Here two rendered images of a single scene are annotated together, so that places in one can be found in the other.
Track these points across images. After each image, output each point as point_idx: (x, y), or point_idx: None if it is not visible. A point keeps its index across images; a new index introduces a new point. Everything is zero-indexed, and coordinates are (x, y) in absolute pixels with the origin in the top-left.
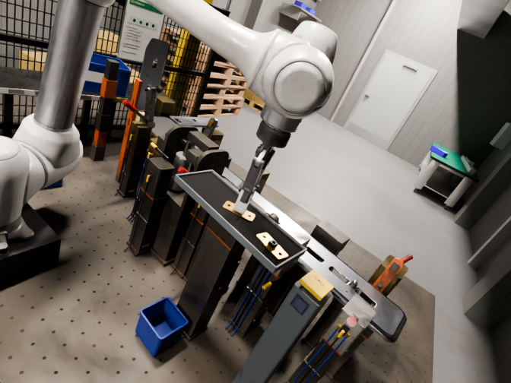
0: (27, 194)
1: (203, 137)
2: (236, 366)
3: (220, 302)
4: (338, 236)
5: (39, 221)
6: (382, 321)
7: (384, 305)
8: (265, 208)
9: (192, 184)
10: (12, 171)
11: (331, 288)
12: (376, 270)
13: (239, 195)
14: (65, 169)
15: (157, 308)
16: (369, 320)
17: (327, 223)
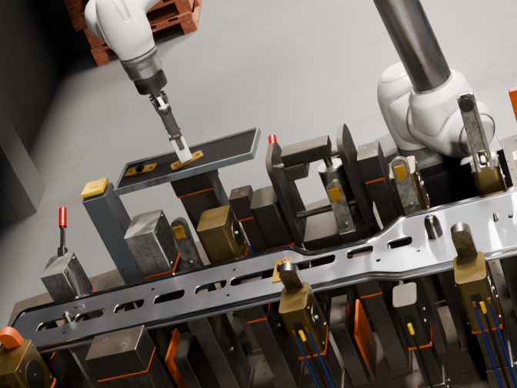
0: (395, 128)
1: (305, 144)
2: None
3: (247, 340)
4: (103, 340)
5: (423, 177)
6: (30, 319)
7: (26, 337)
8: (230, 289)
9: (241, 137)
10: (378, 92)
11: (82, 192)
12: (37, 350)
13: None
14: (423, 136)
15: None
16: (46, 266)
17: (130, 344)
